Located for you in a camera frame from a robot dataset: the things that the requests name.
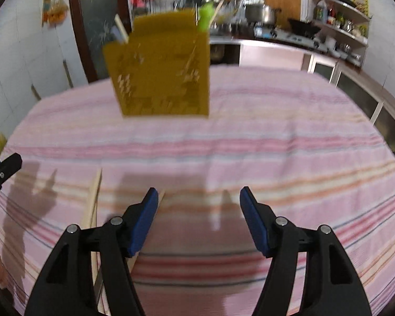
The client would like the beige chopstick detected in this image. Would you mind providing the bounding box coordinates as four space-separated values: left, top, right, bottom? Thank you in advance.
114 14 129 43
180 0 225 86
80 168 102 283
127 190 165 273

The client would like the green handled utensil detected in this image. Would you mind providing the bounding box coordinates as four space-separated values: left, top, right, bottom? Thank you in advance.
197 2 215 32

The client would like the blue handled utensil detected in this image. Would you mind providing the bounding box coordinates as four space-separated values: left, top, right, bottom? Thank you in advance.
110 25 125 43

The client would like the pink striped tablecloth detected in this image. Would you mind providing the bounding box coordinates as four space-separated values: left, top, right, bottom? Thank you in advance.
0 66 395 315

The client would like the hanging orange snack bag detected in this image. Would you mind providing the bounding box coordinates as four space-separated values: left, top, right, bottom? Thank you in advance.
41 0 69 27

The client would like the yellow perforated utensil holder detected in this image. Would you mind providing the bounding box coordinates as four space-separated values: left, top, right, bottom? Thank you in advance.
102 9 210 116

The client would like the dark wooden door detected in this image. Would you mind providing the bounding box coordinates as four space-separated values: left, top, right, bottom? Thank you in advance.
69 0 132 83

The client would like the black wok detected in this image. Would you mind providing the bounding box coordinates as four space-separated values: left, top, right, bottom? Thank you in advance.
288 18 320 38

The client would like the gas stove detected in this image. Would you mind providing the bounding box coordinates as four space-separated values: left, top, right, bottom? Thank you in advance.
253 26 328 53

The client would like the steel cooking pot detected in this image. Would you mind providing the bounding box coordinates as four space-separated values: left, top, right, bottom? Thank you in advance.
245 3 282 26

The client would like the wall shelf with jars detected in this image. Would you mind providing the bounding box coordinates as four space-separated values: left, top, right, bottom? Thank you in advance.
307 0 371 68

